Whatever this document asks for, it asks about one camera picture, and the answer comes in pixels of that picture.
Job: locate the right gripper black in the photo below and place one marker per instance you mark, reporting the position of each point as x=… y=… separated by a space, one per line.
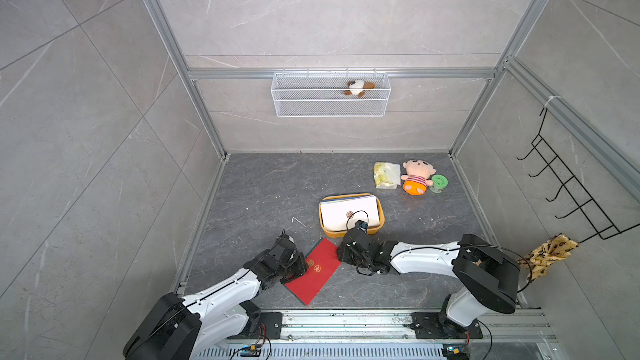
x=342 y=254

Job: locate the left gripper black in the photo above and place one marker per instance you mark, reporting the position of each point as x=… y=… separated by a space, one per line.
x=302 y=265

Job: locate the red envelope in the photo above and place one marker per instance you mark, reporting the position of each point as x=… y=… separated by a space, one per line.
x=322 y=263

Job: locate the cream white envelope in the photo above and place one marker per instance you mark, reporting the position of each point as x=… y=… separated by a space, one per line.
x=350 y=212

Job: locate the yellow plastic storage box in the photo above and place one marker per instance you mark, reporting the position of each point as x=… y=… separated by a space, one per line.
x=351 y=215

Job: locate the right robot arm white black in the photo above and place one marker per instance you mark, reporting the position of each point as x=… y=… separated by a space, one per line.
x=489 y=276

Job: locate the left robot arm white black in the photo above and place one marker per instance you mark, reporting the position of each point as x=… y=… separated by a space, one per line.
x=180 y=328

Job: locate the plush doll orange pink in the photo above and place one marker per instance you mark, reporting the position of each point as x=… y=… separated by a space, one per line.
x=417 y=178

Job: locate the left green circuit board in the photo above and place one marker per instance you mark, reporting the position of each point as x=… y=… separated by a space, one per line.
x=250 y=351

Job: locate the green circuit board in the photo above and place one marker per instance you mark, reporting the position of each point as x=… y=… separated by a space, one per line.
x=455 y=353
x=250 y=351

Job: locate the green round lid container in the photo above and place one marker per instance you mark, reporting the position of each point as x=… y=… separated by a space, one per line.
x=439 y=183

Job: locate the right green circuit board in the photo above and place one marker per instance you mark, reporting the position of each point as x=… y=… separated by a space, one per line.
x=455 y=353

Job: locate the small brown white plush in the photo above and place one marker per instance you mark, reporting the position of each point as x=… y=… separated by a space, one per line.
x=358 y=88

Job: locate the yellow black patterned cloth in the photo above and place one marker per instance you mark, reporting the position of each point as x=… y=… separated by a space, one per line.
x=556 y=249

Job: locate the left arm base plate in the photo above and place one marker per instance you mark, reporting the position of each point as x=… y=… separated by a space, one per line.
x=266 y=324

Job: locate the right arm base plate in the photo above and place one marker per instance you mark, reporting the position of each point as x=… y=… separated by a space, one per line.
x=429 y=326

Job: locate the white wire mesh basket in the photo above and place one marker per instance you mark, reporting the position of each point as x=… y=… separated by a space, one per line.
x=320 y=95

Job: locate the black wire hook rack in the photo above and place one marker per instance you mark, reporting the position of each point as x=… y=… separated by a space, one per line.
x=597 y=221

